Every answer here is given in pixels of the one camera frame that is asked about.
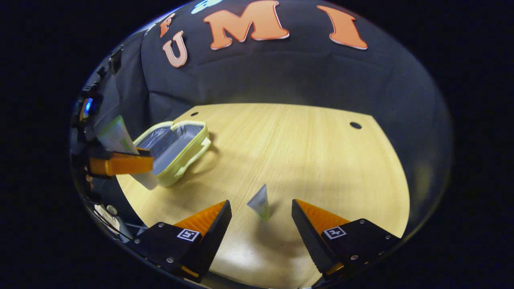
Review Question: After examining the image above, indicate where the pale yellow suitcase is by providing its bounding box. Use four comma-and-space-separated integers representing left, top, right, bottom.
133, 120, 212, 187

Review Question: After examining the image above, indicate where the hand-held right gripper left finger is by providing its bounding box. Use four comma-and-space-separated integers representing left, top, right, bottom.
128, 200, 233, 283

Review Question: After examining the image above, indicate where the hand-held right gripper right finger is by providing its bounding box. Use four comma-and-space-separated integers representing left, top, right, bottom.
291, 199, 402, 282

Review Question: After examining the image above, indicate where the large white green tube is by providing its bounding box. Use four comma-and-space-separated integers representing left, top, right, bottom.
96, 116, 159, 190

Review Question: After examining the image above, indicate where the small grey green tube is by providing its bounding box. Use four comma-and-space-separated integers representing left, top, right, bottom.
247, 184, 272, 221

